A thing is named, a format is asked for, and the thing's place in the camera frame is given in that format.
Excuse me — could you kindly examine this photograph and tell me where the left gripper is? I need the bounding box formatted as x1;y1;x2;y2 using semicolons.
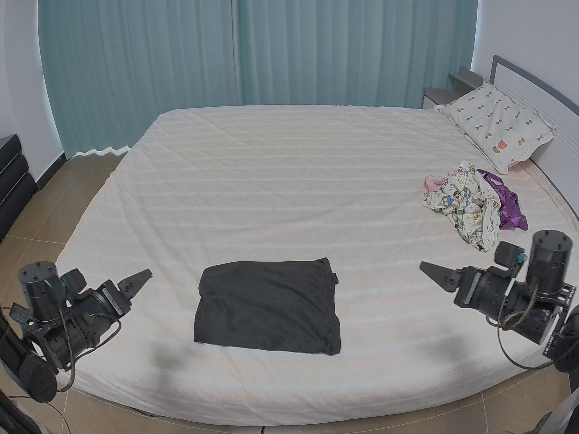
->
63;280;132;335

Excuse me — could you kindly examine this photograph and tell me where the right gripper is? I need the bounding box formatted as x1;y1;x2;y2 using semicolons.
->
454;266;532;329

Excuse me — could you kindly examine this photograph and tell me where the black T-shirt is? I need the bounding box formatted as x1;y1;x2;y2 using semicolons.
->
194;257;342;356

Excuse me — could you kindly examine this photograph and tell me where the bed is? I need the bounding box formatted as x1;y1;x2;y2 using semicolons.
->
54;55;579;426

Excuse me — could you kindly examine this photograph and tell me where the white printed garment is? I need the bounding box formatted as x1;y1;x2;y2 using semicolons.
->
421;161;502;253

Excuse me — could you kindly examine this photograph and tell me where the purple garment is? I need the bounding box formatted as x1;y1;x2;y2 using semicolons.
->
477;169;529;232

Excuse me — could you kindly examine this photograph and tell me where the black chest of drawers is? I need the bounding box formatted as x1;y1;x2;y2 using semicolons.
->
0;134;38;243

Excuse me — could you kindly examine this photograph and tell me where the white printed pillow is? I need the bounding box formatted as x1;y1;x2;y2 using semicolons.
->
435;80;555;175

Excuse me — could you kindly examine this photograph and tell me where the grey white bedside table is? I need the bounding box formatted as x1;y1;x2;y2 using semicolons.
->
424;66;486;109

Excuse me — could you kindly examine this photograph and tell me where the blue-green curtain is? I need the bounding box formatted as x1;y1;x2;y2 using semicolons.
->
38;0;480;159

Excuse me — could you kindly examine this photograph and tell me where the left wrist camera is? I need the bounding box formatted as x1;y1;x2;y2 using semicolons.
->
60;269;87;296

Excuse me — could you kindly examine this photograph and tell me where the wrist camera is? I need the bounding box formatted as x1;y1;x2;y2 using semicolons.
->
494;241;528;271
60;269;87;296

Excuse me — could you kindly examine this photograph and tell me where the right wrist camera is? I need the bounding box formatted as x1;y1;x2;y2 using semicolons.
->
494;241;528;271

